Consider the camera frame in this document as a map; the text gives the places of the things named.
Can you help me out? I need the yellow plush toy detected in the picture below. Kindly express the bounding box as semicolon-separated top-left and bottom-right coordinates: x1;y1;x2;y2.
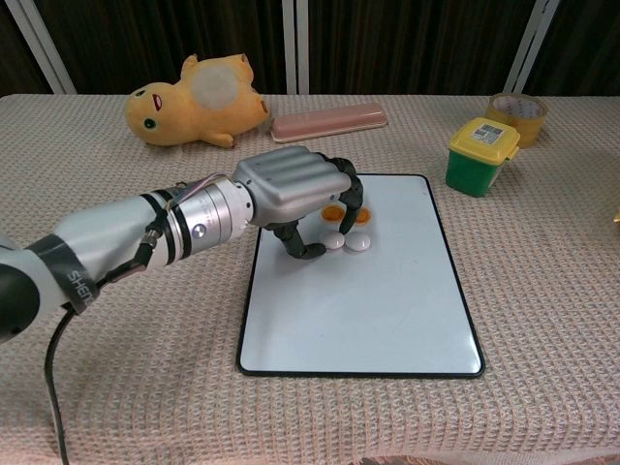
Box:
124;53;270;148

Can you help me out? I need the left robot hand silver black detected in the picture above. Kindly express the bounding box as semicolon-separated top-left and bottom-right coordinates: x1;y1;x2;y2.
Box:
231;144;365;262

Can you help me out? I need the dark brown pleated curtain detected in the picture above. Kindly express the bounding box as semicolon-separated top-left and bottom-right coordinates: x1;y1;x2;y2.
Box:
0;0;620;97

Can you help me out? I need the green container yellow lid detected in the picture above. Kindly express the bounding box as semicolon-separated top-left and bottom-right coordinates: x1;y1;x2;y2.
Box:
445;116;522;199

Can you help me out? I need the white magnetic board black frame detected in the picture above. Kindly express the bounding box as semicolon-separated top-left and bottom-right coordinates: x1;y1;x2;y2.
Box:
235;172;486;378

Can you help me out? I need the white frame pole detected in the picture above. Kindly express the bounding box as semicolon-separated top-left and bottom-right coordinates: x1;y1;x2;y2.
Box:
282;0;310;96
4;0;78;96
503;0;561;96

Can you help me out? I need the pink pencil case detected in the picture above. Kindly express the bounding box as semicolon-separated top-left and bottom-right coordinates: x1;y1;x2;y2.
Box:
268;102;389;144

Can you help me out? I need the yellow packing tape roll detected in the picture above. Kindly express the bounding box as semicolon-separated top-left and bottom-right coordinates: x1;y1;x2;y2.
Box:
485;92;550;149

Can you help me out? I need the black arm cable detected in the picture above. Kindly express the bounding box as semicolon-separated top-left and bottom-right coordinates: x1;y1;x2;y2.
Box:
44;226;161;465

